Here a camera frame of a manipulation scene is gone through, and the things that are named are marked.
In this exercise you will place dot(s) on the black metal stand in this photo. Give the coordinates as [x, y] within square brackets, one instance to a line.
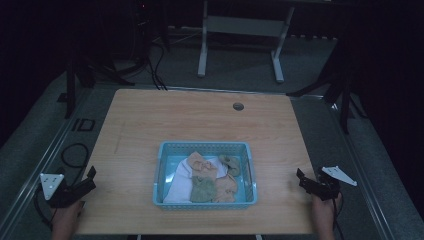
[345, 100]
[70, 90]

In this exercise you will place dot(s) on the white metal desk frame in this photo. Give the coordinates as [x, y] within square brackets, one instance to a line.
[246, 26]

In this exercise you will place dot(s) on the person's left hand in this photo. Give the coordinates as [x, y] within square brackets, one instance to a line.
[66, 221]

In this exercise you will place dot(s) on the plain peach sock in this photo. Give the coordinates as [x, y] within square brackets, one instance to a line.
[227, 190]

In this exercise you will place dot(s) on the person's right hand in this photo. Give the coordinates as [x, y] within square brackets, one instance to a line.
[325, 216]

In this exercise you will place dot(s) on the light blue plastic basket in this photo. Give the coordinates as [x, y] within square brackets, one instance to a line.
[159, 196]

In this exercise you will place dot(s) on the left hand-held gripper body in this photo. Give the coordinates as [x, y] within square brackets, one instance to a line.
[61, 195]

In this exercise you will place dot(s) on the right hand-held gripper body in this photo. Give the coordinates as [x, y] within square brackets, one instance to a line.
[328, 186]

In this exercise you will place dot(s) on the peach patterned sock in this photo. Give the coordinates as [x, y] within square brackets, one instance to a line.
[201, 166]

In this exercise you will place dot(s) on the olive rolled sock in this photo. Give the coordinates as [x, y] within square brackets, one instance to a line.
[233, 165]

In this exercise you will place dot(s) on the green sock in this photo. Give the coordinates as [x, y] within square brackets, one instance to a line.
[203, 190]

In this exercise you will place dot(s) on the white cloth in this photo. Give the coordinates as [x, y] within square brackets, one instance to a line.
[178, 186]

